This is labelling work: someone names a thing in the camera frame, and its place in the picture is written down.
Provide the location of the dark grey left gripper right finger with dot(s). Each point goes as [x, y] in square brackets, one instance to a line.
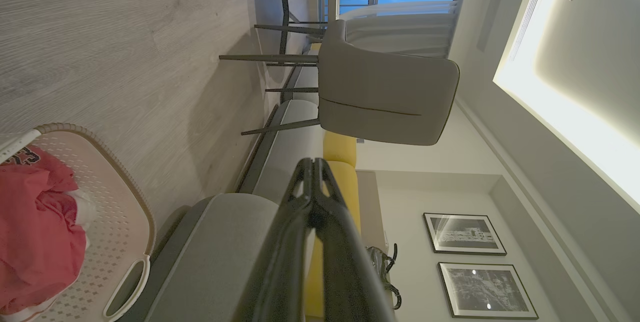
[345, 267]

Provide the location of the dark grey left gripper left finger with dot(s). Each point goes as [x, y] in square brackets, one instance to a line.
[282, 262]

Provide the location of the beige perforated laundry basket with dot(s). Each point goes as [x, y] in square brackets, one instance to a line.
[115, 222]

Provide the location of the black leather handbag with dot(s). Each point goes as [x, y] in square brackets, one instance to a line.
[381, 262]

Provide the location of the grey fabric sofa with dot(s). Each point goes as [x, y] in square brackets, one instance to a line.
[215, 262]

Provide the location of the beige ledge behind sofa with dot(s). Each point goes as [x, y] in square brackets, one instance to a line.
[370, 202]

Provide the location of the long yellow sofa cushion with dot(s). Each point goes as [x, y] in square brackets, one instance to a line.
[347, 187]

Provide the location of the small yellow sofa cushion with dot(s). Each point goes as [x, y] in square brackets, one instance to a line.
[340, 148]

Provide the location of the framed black-and-white picture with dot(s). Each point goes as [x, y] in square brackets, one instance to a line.
[462, 234]
[485, 289]

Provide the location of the grey chair with black legs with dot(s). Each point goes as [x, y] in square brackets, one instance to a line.
[385, 92]

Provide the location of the red jersey shirt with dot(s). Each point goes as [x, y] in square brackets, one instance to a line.
[35, 237]

